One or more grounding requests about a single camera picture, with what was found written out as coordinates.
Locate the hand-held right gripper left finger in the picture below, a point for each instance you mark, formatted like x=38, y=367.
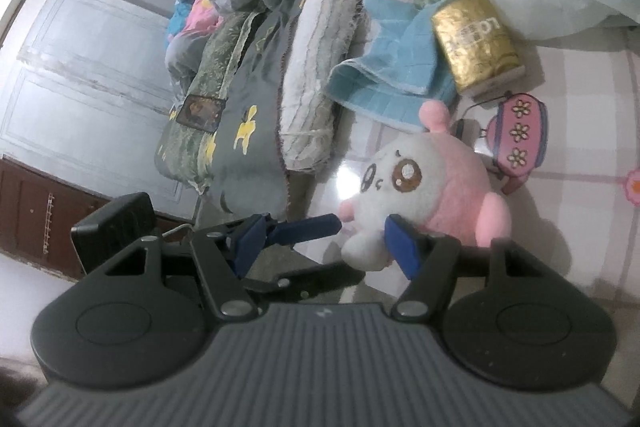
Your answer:
x=250, y=242

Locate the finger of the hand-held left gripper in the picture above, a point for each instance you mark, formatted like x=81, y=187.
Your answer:
x=310, y=282
x=310, y=228

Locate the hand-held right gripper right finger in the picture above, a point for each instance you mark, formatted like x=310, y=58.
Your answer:
x=405, y=247

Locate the pink and white plush toy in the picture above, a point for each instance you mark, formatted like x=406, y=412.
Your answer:
x=415, y=187

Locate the gold tissue packet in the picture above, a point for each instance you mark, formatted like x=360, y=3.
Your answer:
x=475, y=42

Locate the brown cabinet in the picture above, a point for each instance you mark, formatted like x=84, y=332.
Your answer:
x=35, y=217

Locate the grey duck-print quilt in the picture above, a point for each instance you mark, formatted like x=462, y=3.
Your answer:
x=260, y=107

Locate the white wardrobe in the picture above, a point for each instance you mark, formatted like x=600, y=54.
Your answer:
x=90, y=82

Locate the pink flower pouch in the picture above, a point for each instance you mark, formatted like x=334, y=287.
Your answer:
x=520, y=132

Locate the green floral cloth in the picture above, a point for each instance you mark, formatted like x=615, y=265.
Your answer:
x=210, y=77

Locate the light blue towel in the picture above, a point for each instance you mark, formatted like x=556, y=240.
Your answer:
x=395, y=52

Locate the white striped quilted blanket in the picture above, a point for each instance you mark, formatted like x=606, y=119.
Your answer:
x=325, y=32

